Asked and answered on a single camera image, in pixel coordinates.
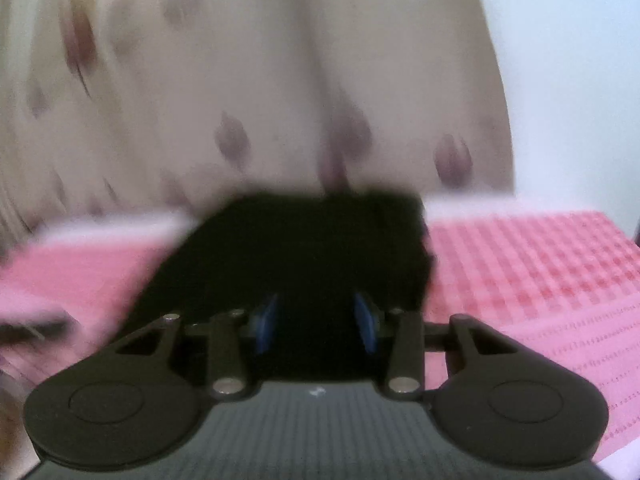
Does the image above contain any black printed t-shirt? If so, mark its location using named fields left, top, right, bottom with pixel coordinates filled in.
left=119, top=191, right=432, bottom=380

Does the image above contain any pink white checkered bedspread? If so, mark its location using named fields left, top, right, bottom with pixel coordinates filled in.
left=1, top=197, right=639, bottom=474

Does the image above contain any beige leaf print curtain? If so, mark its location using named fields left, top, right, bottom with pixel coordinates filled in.
left=1, top=0, right=514, bottom=247

